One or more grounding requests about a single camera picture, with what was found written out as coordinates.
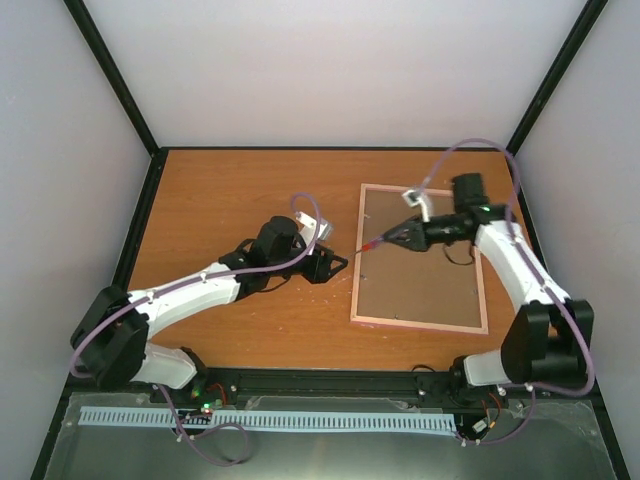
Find red blue screwdriver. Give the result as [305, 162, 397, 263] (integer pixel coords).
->
[347, 236, 384, 259]

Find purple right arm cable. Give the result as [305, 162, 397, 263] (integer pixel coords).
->
[414, 138, 599, 446]

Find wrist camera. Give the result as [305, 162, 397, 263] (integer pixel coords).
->
[402, 188, 432, 222]
[296, 212, 333, 245]

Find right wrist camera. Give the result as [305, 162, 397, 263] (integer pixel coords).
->
[402, 188, 432, 222]

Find black enclosure frame post right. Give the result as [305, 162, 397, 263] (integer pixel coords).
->
[506, 0, 608, 156]

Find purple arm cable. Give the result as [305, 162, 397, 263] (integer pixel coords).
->
[414, 138, 599, 446]
[67, 192, 324, 466]

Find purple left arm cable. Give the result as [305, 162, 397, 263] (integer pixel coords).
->
[67, 192, 324, 466]

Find pink wooden photo frame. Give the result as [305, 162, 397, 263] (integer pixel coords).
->
[350, 184, 489, 335]

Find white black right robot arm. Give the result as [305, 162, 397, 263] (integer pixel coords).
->
[382, 173, 596, 397]

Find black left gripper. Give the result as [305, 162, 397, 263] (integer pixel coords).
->
[270, 243, 348, 285]

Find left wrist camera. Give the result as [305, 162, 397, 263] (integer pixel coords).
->
[296, 212, 333, 245]

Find black enclosure frame post left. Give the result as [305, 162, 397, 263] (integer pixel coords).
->
[63, 0, 160, 158]

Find black enclosure frame post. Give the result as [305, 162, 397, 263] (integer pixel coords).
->
[63, 0, 160, 158]
[506, 0, 608, 156]

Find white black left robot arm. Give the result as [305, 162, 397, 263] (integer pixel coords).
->
[70, 214, 348, 403]

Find light blue cable duct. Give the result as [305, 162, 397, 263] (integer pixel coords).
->
[77, 406, 456, 436]

